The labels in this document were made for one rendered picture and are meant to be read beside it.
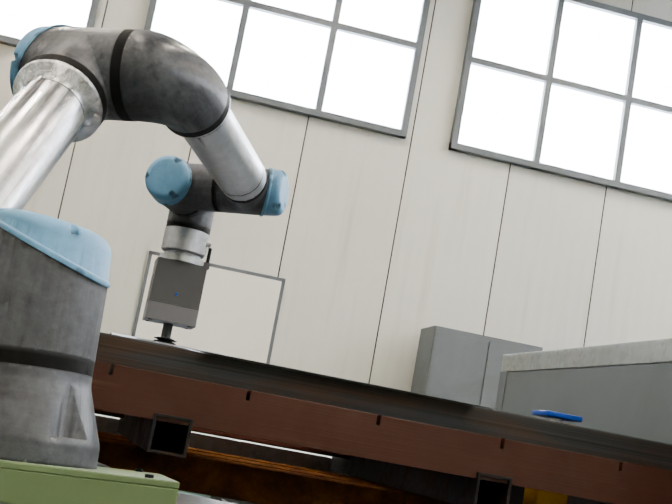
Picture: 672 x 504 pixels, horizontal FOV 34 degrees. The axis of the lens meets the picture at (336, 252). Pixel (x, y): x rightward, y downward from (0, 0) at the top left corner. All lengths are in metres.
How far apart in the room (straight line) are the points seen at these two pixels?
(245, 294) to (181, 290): 8.11
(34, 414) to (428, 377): 8.65
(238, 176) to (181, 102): 0.26
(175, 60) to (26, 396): 0.53
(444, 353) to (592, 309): 1.85
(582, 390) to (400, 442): 0.75
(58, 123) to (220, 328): 8.61
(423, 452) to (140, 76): 0.62
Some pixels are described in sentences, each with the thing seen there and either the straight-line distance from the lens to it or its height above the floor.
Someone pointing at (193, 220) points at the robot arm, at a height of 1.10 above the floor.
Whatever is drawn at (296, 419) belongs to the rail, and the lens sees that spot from 1.48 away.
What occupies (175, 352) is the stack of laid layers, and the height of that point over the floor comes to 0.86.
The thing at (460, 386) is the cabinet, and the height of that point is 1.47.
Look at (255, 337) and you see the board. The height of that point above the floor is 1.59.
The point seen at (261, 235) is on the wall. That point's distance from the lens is 10.06.
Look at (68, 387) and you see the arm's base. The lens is 1.05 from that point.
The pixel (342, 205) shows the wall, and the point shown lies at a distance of 10.24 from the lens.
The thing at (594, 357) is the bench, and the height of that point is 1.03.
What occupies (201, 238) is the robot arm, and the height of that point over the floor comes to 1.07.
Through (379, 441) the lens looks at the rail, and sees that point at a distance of 1.51.
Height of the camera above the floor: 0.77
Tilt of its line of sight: 10 degrees up
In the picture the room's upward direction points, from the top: 10 degrees clockwise
